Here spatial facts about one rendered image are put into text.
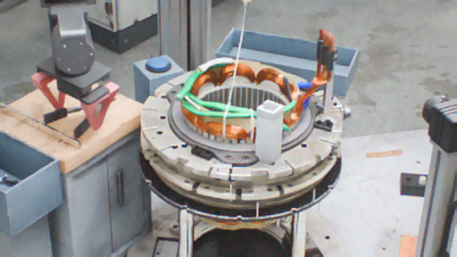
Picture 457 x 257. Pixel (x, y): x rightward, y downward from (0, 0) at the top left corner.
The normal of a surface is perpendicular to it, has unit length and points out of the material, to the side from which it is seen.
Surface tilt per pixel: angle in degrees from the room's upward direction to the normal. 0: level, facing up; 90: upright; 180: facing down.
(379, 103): 0
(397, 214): 0
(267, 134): 90
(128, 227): 90
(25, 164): 90
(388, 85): 0
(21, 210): 90
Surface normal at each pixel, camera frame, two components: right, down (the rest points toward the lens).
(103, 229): 0.79, 0.35
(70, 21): 0.06, -0.75
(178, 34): 0.22, 0.54
